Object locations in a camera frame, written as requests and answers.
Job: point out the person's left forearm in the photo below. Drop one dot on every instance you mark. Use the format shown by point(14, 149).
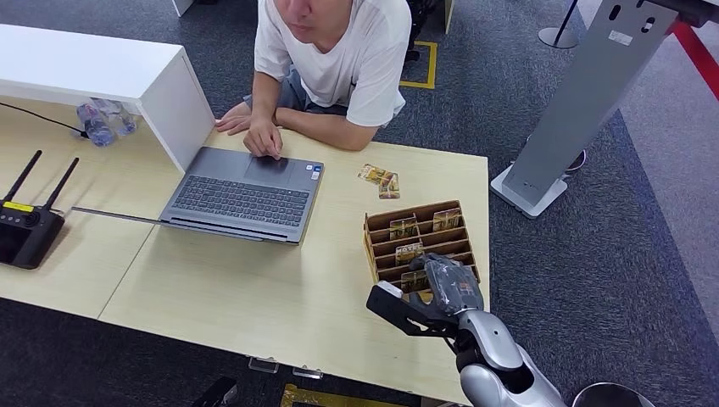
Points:
point(326, 130)

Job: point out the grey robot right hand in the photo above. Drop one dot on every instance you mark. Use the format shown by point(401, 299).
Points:
point(452, 283)

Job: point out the person's right forearm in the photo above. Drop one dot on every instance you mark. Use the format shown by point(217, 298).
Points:
point(265, 95)

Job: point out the stanchion post with round base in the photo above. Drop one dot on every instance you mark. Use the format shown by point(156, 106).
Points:
point(559, 36)

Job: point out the black and pale wrist camera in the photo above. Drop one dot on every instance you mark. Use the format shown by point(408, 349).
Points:
point(393, 309)

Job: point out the white furniture leg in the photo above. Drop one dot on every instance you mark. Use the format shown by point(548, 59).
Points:
point(448, 14)

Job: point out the person's right hand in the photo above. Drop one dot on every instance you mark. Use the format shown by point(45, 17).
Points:
point(262, 137)

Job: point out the white cabinet corner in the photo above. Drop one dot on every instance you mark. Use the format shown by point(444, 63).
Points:
point(182, 5)

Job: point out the black remote controller with antennas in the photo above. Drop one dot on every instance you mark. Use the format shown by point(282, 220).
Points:
point(28, 233)

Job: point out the person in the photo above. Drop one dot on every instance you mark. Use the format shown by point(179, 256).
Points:
point(348, 62)

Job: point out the gold hotel card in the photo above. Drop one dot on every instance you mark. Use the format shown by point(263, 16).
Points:
point(446, 219)
point(403, 228)
point(407, 254)
point(372, 174)
point(413, 281)
point(390, 188)

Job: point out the round grey robot base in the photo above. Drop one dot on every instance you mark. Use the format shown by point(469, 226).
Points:
point(618, 395)

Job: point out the grey laptop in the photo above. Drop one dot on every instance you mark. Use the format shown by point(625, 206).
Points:
point(247, 196)

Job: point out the clear plastic water bottle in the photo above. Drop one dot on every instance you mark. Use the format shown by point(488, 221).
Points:
point(96, 129)
point(124, 121)

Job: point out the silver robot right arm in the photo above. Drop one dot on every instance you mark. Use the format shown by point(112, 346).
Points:
point(494, 348)

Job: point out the clear plastic desk bracket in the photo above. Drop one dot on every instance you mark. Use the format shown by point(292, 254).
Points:
point(264, 365)
point(307, 373)

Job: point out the person's left hand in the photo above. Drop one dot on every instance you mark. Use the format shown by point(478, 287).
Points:
point(233, 124)

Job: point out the black round item behind kiosk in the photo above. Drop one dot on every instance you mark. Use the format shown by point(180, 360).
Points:
point(577, 161)

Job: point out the white desk shelf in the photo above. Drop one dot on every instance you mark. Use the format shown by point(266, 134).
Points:
point(101, 67)

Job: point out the red barrier belt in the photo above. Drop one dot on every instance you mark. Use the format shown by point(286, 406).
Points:
point(699, 59)

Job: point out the grey kiosk stand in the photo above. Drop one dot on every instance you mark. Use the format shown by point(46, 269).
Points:
point(584, 95)

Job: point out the black office chair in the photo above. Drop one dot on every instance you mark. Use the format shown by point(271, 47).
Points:
point(420, 17)

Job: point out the brown cardboard card holder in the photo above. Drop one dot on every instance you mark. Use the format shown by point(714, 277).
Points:
point(387, 222)

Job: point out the black object under desk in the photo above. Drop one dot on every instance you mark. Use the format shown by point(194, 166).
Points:
point(213, 393)

